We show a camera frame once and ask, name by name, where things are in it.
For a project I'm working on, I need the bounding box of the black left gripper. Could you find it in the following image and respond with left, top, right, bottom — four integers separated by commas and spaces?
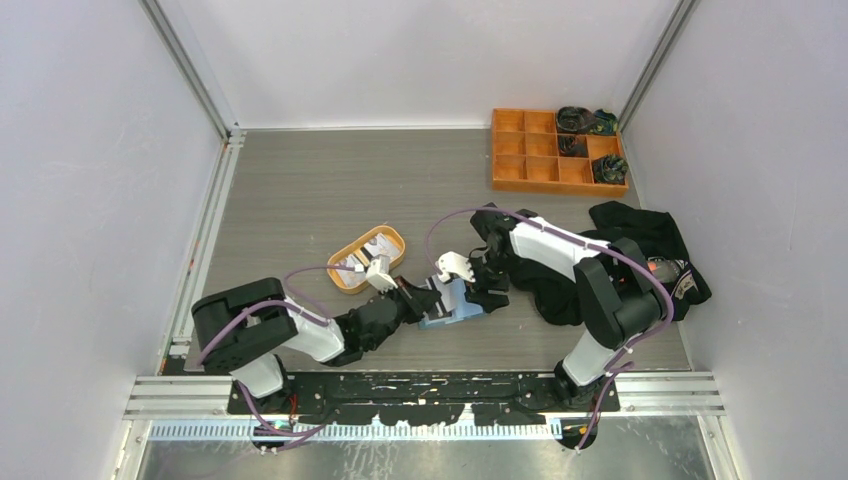
366, 275, 441, 351

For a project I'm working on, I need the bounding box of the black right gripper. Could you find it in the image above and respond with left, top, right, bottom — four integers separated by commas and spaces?
458, 249, 517, 313

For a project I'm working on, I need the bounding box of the white striped card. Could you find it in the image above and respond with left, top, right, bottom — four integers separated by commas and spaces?
424, 275, 456, 321

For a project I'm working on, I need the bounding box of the blue leather card holder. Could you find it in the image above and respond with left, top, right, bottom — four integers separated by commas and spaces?
419, 279, 485, 330

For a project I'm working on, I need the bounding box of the orange oval plastic tray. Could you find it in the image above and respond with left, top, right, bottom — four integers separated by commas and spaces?
328, 225, 406, 295

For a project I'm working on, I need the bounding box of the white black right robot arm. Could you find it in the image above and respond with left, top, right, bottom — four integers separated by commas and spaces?
466, 204, 674, 411

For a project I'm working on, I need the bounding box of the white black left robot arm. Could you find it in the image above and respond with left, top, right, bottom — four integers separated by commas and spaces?
191, 277, 442, 413

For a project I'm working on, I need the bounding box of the silver vip card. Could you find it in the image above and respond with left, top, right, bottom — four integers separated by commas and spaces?
361, 233, 401, 261
335, 257, 365, 289

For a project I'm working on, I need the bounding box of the orange compartment organizer box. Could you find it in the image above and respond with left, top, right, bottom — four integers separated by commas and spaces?
491, 108, 630, 198

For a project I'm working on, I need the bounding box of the black sock in compartment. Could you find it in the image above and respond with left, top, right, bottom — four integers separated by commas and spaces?
557, 135, 588, 158

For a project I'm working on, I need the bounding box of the green black rolled sock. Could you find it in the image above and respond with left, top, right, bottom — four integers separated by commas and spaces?
591, 154, 629, 185

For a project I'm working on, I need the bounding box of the dark rolled sock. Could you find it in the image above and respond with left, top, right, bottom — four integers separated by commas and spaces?
555, 106, 597, 134

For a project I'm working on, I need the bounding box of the black t-shirt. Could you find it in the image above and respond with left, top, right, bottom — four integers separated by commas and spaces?
508, 201, 712, 326

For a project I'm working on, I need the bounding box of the green patterned rolled sock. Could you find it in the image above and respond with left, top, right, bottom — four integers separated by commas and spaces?
590, 109, 619, 136

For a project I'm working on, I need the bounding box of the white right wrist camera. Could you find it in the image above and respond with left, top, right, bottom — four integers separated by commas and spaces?
435, 251, 475, 283

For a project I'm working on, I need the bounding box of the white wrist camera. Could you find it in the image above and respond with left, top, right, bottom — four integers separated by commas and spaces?
435, 251, 475, 283
354, 255, 398, 293

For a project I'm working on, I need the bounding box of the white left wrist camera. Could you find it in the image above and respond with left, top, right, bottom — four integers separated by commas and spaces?
354, 255, 398, 293

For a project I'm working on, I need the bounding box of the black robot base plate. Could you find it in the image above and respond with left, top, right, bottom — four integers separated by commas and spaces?
255, 371, 620, 426

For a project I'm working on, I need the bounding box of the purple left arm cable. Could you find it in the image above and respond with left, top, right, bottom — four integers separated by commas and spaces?
195, 264, 372, 453

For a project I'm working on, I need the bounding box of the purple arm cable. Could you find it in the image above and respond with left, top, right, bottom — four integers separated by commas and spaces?
423, 206, 676, 453
195, 264, 372, 453

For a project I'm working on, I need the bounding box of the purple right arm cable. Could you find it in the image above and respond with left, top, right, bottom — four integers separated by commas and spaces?
423, 206, 676, 453

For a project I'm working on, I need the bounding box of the aluminium frame rail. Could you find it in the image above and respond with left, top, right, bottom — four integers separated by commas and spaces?
123, 372, 726, 443

